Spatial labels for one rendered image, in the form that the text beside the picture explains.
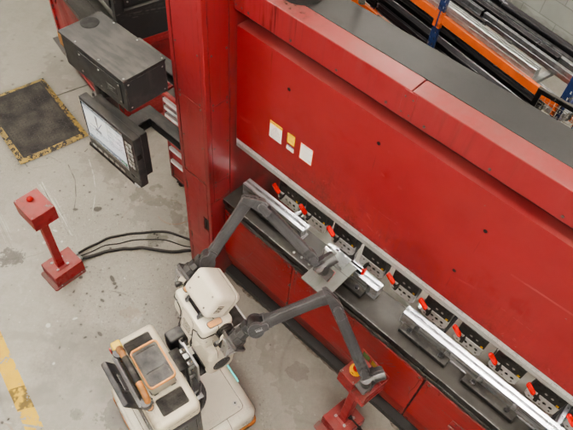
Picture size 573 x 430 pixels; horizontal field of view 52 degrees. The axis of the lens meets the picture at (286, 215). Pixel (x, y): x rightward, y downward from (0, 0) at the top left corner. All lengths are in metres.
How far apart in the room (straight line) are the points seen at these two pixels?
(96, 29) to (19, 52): 3.33
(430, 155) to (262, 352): 2.14
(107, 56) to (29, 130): 2.67
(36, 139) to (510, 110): 4.06
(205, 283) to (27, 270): 2.14
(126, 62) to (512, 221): 1.80
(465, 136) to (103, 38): 1.74
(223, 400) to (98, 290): 1.31
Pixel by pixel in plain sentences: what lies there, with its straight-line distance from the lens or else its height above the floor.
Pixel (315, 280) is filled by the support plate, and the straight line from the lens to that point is 3.18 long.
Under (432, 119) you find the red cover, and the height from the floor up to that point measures 2.24.
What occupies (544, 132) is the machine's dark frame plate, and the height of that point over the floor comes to 2.30.
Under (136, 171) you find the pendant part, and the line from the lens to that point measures 3.17.
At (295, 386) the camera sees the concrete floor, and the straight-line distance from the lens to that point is 3.99.
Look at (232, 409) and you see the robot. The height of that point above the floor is 0.28.
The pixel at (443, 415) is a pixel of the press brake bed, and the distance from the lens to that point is 3.46.
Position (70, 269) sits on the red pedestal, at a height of 0.12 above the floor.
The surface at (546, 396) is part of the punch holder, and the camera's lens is 2.99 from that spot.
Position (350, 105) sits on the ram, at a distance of 2.53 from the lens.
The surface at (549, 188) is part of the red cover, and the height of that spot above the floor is 2.26.
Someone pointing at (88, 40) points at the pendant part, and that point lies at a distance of 3.02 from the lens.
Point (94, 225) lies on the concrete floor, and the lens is 4.71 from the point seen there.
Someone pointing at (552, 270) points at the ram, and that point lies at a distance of 2.42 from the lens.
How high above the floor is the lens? 3.71
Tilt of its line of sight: 53 degrees down
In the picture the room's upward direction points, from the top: 7 degrees clockwise
